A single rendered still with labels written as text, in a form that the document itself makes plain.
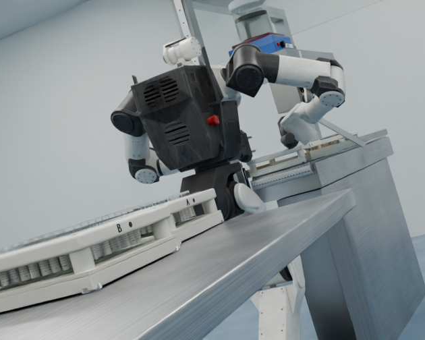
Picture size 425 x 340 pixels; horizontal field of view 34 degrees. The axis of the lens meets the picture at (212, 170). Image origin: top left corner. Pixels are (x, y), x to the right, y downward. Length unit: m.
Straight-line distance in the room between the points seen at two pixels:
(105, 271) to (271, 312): 1.58
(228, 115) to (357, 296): 1.04
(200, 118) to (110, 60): 4.75
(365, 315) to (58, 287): 0.63
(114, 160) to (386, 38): 2.76
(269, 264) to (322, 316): 2.19
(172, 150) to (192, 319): 1.61
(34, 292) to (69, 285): 0.05
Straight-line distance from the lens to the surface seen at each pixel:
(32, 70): 7.28
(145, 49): 6.65
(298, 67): 2.19
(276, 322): 2.41
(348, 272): 1.31
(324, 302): 2.95
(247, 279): 0.71
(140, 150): 2.49
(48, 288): 0.91
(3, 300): 0.96
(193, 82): 2.12
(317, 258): 2.91
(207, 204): 1.38
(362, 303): 1.32
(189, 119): 2.11
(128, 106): 2.35
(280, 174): 2.76
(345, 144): 3.18
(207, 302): 0.61
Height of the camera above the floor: 0.93
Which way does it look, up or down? 1 degrees up
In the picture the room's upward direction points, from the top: 17 degrees counter-clockwise
